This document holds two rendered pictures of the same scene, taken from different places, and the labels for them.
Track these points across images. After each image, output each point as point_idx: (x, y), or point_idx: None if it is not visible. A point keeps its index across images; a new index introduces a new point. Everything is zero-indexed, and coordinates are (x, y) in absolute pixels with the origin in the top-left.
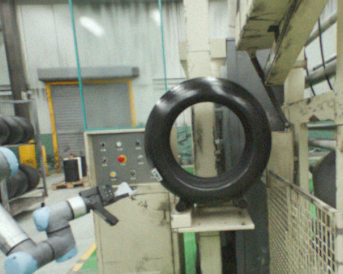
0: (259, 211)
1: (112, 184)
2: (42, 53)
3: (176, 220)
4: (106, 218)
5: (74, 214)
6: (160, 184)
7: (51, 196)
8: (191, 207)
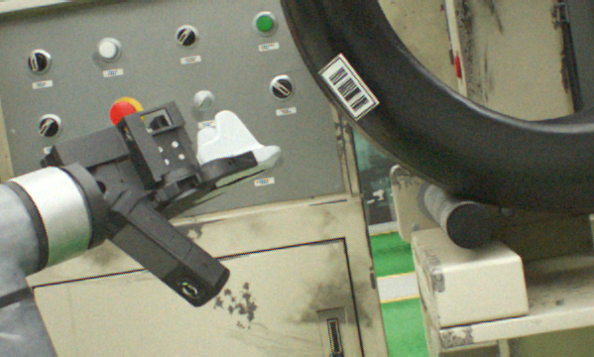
0: None
1: (180, 113)
2: None
3: (456, 286)
4: (175, 267)
5: (46, 241)
6: (303, 208)
7: None
8: (500, 241)
